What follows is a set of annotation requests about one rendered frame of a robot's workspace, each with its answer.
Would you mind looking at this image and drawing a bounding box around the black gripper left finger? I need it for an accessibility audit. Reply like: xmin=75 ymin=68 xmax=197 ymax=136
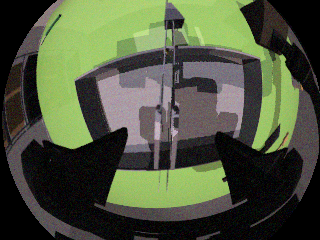
xmin=43 ymin=128 xmax=128 ymax=207

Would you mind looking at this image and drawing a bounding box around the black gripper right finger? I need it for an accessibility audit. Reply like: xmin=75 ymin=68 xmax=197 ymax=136
xmin=215 ymin=132 xmax=288 ymax=205

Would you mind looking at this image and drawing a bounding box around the dark grey spatula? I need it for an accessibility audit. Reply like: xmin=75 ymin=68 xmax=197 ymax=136
xmin=221 ymin=123 xmax=281 ymax=183

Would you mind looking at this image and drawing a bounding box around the grey cylinder with orange top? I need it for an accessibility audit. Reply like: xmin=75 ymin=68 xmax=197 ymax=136
xmin=291 ymin=77 xmax=303 ymax=92

